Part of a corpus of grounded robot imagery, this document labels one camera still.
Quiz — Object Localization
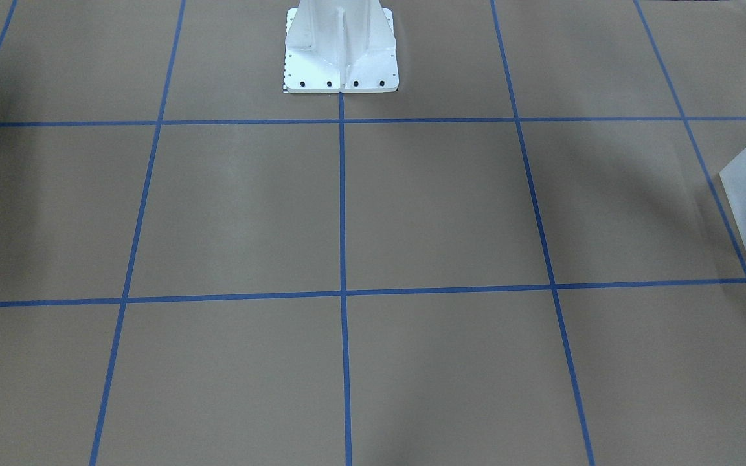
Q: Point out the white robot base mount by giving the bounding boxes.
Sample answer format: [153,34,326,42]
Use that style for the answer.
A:
[282,1,400,94]

